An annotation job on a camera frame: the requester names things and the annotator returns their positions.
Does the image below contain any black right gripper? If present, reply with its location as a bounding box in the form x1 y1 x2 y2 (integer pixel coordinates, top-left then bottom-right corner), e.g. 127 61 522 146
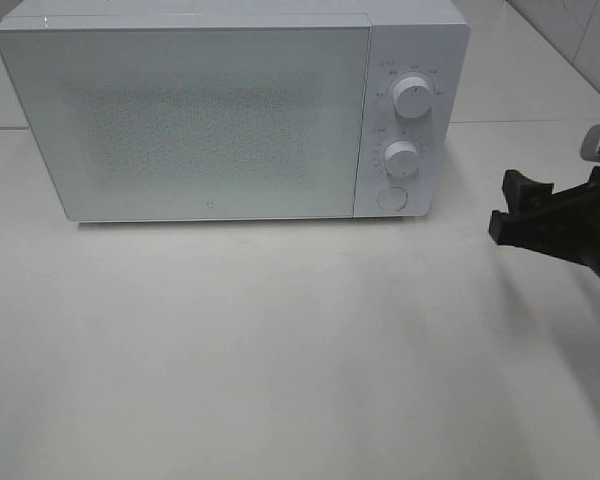
488 167 600 278

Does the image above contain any white microwave oven body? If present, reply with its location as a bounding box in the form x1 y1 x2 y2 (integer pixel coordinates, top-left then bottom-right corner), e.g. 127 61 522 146
0 1 471 223

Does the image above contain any white microwave door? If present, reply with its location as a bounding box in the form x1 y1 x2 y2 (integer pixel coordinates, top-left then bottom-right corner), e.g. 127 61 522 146
0 28 369 222

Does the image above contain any round white door release button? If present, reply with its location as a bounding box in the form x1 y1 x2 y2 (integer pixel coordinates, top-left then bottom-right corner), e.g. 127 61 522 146
377 187 408 211

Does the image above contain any white microwave knob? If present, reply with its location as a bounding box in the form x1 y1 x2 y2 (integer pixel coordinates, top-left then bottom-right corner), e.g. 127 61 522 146
382 141 421 178
390 73 434 120

